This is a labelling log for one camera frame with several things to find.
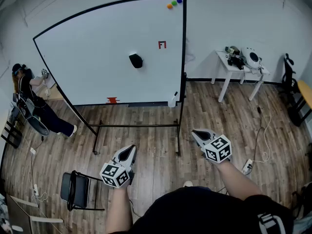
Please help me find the white cable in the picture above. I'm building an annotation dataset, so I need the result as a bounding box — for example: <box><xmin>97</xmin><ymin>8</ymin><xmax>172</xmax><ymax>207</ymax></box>
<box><xmin>252</xmin><ymin>80</ymin><xmax>273</xmax><ymax>164</ymax></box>

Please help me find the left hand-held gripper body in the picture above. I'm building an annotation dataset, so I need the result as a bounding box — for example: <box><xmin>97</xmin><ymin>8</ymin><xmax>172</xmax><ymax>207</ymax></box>
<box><xmin>99</xmin><ymin>158</ymin><xmax>136</xmax><ymax>189</ymax></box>

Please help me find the black folding chair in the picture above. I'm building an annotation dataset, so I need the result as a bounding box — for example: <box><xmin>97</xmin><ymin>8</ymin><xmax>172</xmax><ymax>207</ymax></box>
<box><xmin>60</xmin><ymin>170</ymin><xmax>106</xmax><ymax>212</ymax></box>

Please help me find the white round device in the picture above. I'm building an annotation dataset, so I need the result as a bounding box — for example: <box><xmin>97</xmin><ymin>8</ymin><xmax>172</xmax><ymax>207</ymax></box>
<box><xmin>240</xmin><ymin>46</ymin><xmax>263</xmax><ymax>70</ymax></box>

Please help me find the black metal stool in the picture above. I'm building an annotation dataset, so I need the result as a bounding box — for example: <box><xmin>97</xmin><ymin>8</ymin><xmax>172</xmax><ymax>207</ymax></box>
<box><xmin>0</xmin><ymin>120</ymin><xmax>23</xmax><ymax>149</ymax></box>

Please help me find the black office chair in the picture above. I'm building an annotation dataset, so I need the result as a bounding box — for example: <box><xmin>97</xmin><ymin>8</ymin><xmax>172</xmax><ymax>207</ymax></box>
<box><xmin>280</xmin><ymin>53</ymin><xmax>299</xmax><ymax>99</ymax></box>

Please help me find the black bag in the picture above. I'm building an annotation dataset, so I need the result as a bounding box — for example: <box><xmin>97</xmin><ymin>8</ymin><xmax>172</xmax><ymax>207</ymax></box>
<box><xmin>291</xmin><ymin>183</ymin><xmax>312</xmax><ymax>219</ymax></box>

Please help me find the small green object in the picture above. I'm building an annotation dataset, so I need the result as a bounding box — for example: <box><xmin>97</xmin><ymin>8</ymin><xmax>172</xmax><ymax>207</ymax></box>
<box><xmin>224</xmin><ymin>45</ymin><xmax>241</xmax><ymax>56</ymax></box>

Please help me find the black cable with adapter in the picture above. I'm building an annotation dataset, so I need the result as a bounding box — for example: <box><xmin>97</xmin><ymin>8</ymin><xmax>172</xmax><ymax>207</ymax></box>
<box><xmin>252</xmin><ymin>81</ymin><xmax>263</xmax><ymax>168</ymax></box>

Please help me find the white cloth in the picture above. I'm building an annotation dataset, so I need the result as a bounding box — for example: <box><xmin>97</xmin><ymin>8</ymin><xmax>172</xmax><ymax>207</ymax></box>
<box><xmin>185</xmin><ymin>37</ymin><xmax>196</xmax><ymax>63</ymax></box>

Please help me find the white table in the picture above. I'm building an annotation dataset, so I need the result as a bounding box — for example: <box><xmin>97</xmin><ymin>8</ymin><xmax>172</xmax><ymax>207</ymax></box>
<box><xmin>211</xmin><ymin>49</ymin><xmax>271</xmax><ymax>103</ymax></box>

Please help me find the white whiteboard black frame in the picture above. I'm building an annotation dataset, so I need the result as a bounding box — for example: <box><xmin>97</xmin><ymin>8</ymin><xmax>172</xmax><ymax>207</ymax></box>
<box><xmin>33</xmin><ymin>0</ymin><xmax>188</xmax><ymax>108</ymax></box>

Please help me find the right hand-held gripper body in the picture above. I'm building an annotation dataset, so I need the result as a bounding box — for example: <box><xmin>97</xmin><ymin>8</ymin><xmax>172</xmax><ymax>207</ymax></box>
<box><xmin>200</xmin><ymin>133</ymin><xmax>233</xmax><ymax>166</ymax></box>

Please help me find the person's left forearm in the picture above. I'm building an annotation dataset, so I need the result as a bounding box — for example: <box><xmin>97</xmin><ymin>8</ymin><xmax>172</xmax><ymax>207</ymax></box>
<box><xmin>105</xmin><ymin>185</ymin><xmax>134</xmax><ymax>234</ymax></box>

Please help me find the brown board wooden frame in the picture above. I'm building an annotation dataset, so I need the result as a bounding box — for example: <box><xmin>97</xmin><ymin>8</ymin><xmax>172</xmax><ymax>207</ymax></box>
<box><xmin>6</xmin><ymin>193</ymin><xmax>64</xmax><ymax>234</ymax></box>

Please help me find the dark gray round device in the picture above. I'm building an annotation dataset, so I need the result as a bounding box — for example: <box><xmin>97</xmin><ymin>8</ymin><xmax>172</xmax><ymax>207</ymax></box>
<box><xmin>24</xmin><ymin>101</ymin><xmax>51</xmax><ymax>137</ymax></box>

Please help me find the black white whiteboard eraser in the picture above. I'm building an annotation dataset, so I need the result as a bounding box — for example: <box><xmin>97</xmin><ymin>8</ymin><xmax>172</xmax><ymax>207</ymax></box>
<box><xmin>128</xmin><ymin>53</ymin><xmax>144</xmax><ymax>69</ymax></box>

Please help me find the person's black shirt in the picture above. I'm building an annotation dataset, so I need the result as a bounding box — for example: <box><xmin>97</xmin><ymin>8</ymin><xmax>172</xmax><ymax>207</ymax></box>
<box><xmin>131</xmin><ymin>186</ymin><xmax>294</xmax><ymax>234</ymax></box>

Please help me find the black device with cables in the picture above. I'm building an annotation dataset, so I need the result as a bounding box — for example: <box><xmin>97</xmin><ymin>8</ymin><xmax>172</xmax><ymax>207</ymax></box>
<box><xmin>228</xmin><ymin>55</ymin><xmax>246</xmax><ymax>71</ymax></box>

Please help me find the person's right forearm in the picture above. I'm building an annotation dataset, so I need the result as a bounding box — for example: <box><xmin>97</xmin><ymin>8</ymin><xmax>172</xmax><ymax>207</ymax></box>
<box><xmin>215</xmin><ymin>159</ymin><xmax>264</xmax><ymax>201</ymax></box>

